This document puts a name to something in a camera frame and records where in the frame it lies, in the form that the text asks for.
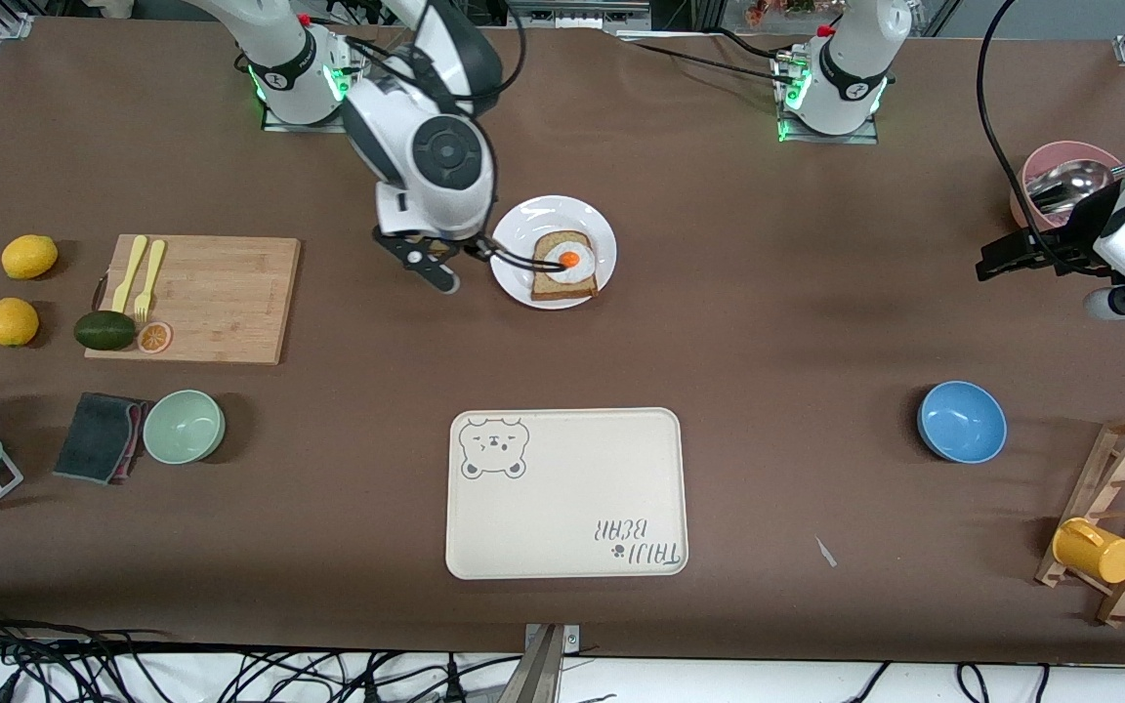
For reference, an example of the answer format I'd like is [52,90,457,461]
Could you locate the metal camera post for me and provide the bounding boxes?
[509,623,583,703]

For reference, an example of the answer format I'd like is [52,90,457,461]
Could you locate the yellow lemon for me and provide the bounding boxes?
[1,234,60,281]
[0,297,40,348]

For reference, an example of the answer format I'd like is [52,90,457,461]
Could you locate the yellow plastic fork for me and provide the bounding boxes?
[134,239,168,322]

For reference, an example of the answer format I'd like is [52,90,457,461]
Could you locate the metal scoop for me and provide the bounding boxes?
[1026,154,1125,216]

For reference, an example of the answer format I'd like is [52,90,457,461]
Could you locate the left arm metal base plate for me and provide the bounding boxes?
[772,49,881,145]

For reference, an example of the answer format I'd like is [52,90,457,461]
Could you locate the yellow plastic knife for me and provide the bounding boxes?
[111,234,149,315]

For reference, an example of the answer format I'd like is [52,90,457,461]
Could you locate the black table cable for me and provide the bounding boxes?
[621,34,790,84]

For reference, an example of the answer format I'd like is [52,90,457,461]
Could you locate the black floor cable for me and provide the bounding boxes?
[854,662,893,703]

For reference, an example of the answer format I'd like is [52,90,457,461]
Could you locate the cream bear print tray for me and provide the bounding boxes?
[444,407,689,581]

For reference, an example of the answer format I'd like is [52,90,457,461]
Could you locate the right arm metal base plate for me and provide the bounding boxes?
[263,39,369,134]

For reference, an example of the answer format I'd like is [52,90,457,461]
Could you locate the blue bowl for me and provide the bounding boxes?
[917,380,1008,465]

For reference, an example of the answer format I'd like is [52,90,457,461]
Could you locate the colourful artificial flowers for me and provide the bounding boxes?
[743,0,817,26]

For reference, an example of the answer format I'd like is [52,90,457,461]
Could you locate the wooden cup rack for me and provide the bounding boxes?
[1034,412,1125,628]

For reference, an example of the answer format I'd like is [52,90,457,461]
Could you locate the dark grey folded cloth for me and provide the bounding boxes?
[52,392,139,486]

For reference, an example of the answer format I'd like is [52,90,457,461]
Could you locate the mint green bowl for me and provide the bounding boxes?
[142,390,227,466]

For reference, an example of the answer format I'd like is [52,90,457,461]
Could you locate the green avocado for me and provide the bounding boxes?
[73,310,138,352]

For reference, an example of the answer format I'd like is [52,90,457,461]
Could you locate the fried egg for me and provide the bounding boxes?
[542,240,596,286]

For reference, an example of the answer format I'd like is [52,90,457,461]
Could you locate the bamboo cutting board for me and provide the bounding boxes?
[84,234,302,367]

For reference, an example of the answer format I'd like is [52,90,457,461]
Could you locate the black cable tangle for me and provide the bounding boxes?
[0,600,524,703]

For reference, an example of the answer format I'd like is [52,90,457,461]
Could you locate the yellow mug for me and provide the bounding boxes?
[1052,517,1125,585]

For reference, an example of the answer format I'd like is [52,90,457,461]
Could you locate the grey equipment box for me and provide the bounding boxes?
[523,0,651,31]

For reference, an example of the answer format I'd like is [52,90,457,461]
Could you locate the pink bowl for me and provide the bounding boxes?
[1010,140,1125,231]

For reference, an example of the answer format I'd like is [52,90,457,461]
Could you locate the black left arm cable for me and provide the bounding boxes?
[976,0,1110,274]

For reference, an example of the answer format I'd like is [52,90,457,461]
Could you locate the white round plate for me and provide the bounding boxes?
[489,195,617,310]

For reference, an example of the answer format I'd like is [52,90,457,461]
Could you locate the toast with fried egg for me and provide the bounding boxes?
[531,230,600,302]

